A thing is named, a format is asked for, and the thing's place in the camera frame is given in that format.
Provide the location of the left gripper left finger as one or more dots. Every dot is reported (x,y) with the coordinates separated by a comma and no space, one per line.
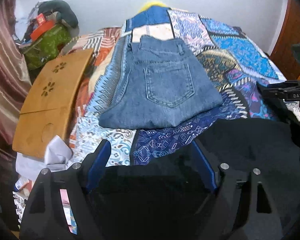
(44,216)

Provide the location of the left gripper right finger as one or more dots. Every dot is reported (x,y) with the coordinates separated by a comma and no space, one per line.
(239,205)

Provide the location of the black pants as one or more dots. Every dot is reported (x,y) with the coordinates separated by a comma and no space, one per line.
(161,199)

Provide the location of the brown wooden door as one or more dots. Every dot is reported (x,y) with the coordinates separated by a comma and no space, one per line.
(282,54)

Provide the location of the patchwork blue bedsheet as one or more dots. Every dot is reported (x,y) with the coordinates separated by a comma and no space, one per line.
(233,62)

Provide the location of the white crumpled cloth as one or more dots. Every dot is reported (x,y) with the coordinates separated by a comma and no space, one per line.
(56,157)

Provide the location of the wooden lap desk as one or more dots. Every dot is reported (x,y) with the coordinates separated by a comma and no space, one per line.
(47,109)

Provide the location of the folded blue jeans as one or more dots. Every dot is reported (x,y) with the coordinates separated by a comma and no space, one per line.
(162,84)

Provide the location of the maroon striped curtain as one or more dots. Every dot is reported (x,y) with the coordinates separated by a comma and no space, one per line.
(14,76)

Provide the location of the green patterned bag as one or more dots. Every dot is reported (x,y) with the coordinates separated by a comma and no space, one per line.
(46,47)

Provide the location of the yellow plush toy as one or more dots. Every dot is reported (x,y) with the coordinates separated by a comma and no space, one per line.
(151,3)

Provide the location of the orange red box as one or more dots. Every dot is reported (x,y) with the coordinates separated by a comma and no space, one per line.
(43,26)

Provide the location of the dark green cushion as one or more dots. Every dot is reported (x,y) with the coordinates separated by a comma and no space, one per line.
(58,11)

